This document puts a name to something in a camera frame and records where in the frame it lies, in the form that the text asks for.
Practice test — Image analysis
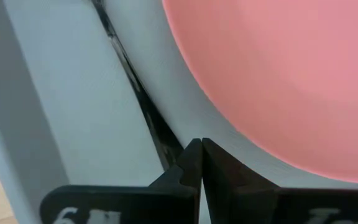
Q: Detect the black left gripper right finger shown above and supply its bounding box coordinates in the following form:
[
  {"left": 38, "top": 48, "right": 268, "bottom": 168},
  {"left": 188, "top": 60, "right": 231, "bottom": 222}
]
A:
[{"left": 202, "top": 138, "right": 358, "bottom": 224}]

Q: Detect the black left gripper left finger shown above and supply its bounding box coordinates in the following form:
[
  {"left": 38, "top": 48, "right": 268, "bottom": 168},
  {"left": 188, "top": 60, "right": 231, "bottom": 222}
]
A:
[{"left": 39, "top": 138, "right": 203, "bottom": 224}]

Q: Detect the dark metal spoon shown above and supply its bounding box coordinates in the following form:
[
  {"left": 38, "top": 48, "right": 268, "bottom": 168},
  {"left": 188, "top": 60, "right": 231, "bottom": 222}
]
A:
[{"left": 91, "top": 0, "right": 185, "bottom": 171}]

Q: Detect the pink round plate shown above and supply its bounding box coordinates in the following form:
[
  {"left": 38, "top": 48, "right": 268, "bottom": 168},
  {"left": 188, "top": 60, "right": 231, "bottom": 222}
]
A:
[{"left": 162, "top": 0, "right": 358, "bottom": 184}]

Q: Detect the grey plastic tray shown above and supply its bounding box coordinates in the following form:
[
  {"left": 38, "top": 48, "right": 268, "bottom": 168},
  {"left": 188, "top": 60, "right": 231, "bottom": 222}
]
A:
[{"left": 0, "top": 0, "right": 358, "bottom": 224}]

